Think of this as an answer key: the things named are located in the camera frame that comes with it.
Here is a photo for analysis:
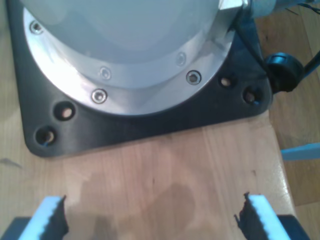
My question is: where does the turquoise table white edge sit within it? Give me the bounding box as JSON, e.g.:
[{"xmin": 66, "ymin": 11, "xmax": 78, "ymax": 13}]
[{"xmin": 281, "ymin": 142, "xmax": 320, "ymax": 161}]

